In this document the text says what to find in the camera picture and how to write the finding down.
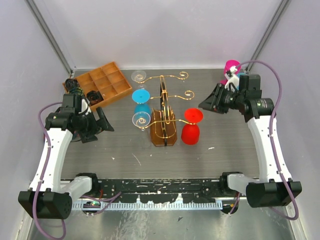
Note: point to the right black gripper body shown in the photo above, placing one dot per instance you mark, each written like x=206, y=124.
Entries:
x=233, y=100

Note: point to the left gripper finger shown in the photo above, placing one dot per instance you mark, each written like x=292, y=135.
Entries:
x=88, y=139
x=102, y=122

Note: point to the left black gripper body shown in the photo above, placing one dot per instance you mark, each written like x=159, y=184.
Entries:
x=88, y=125

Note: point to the magenta plastic wine glass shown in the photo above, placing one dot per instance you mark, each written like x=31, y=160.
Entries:
x=229, y=63

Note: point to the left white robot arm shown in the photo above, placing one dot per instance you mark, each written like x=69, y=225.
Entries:
x=46, y=198

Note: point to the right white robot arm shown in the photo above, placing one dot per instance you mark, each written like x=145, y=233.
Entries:
x=274, y=187

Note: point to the clear front wine glass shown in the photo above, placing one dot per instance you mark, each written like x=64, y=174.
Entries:
x=141, y=120

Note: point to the clear wine glass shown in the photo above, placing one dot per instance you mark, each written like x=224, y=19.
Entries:
x=141, y=120
x=139, y=76

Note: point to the red plastic wine glass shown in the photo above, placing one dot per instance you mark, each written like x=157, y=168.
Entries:
x=190, y=134

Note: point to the clear rear wine glass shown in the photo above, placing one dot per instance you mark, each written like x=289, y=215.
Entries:
x=139, y=76

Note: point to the black coiled item on tray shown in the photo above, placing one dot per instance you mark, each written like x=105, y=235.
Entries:
x=94, y=97

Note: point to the black coiled item beside tray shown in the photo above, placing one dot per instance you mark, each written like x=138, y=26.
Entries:
x=72, y=87

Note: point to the wooden compartment tray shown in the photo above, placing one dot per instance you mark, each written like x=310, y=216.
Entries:
x=108, y=80

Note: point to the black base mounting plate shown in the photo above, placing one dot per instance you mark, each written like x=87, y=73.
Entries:
x=162, y=190

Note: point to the gold wire wine glass rack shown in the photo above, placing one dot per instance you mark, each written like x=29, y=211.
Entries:
x=163, y=128

